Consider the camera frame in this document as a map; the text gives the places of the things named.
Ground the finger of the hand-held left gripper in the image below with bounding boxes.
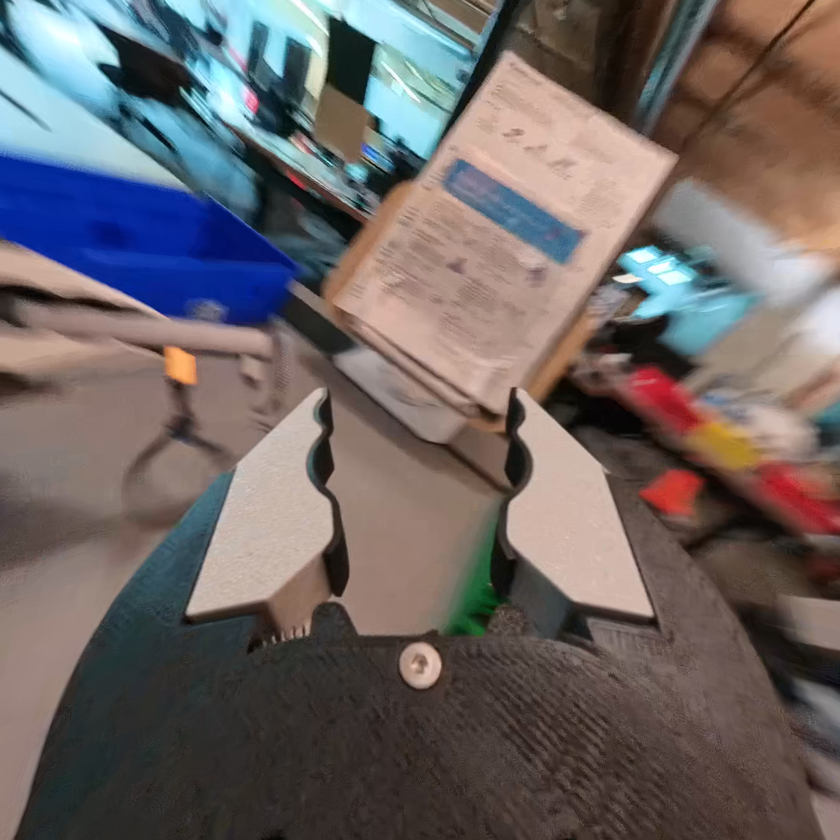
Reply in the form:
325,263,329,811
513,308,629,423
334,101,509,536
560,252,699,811
0,331,168,389
0,239,168,317

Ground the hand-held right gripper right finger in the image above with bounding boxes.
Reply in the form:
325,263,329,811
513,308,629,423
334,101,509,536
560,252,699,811
491,387,657,636

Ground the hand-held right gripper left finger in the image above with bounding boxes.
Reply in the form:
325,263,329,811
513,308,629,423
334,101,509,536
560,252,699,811
185,387,350,637

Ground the green plastic bin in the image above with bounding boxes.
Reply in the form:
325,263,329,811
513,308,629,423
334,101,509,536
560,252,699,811
446,512,503,636

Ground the blue plastic bin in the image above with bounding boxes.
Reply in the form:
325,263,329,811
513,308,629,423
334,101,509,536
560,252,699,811
0,154,299,326

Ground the grey braided cable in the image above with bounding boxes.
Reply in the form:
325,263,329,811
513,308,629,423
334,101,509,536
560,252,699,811
121,322,295,526

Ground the grey USB hub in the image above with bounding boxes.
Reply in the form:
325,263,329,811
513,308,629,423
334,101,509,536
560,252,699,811
10,298,275,361

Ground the black desk panel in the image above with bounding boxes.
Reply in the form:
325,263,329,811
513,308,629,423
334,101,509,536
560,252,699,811
285,285,358,358

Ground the orange traffic cone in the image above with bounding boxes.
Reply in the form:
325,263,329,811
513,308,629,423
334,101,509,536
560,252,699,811
638,469,706,521

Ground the red plastic bin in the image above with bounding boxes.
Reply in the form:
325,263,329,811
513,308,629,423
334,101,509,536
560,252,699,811
755,459,840,536
617,367,703,434

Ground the yellow plastic bin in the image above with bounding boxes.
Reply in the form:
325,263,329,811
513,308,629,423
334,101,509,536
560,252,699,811
689,420,762,470

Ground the instruction sheet on wooden stand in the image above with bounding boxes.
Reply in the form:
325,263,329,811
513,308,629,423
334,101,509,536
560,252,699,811
325,52,680,447

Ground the document stand with instruction sheet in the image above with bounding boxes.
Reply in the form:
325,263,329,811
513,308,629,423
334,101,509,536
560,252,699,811
335,52,677,414

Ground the black panel wooden stand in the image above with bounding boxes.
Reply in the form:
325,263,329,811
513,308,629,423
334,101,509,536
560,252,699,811
315,16,378,165

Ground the black metal post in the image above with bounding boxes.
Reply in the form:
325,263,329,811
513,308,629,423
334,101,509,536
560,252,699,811
633,0,719,135

